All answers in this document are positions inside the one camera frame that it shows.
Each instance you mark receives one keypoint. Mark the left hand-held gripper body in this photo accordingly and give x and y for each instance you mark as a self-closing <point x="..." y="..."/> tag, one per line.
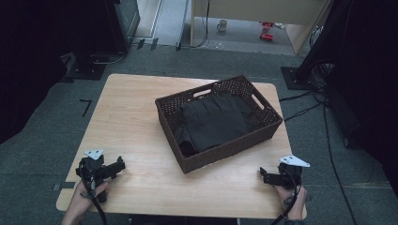
<point x="94" y="170"/>

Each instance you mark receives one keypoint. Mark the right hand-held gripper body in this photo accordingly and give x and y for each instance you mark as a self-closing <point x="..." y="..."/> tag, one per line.
<point x="289" y="175"/>

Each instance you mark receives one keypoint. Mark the person's right hand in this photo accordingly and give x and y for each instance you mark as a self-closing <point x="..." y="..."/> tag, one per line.
<point x="294" y="203"/>

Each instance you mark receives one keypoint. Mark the person's left hand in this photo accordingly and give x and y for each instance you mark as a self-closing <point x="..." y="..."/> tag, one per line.
<point x="79" y="203"/>

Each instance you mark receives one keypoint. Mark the brown woven basket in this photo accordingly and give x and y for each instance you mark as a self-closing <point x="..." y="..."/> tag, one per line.
<point x="225" y="156"/>

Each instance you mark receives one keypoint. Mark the dark folded cloth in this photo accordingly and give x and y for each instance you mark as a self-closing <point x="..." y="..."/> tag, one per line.
<point x="212" y="122"/>

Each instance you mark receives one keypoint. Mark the dark curtain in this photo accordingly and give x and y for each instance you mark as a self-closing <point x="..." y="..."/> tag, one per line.
<point x="28" y="62"/>
<point x="369" y="78"/>

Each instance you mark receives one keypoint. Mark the red tool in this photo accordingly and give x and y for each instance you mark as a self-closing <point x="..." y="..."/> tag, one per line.
<point x="266" y="36"/>

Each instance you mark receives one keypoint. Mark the black cabinet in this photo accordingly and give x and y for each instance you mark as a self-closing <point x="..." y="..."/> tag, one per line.
<point x="126" y="18"/>

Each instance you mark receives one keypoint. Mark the grey mug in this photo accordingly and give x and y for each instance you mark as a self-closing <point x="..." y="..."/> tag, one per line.
<point x="222" y="25"/>

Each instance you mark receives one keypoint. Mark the light wooden cabinet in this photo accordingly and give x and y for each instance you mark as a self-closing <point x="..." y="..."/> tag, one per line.
<point x="250" y="9"/>

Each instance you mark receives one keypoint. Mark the black stand with base plate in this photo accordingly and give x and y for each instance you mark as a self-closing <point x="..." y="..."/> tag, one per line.
<point x="86" y="70"/>
<point x="297" y="78"/>

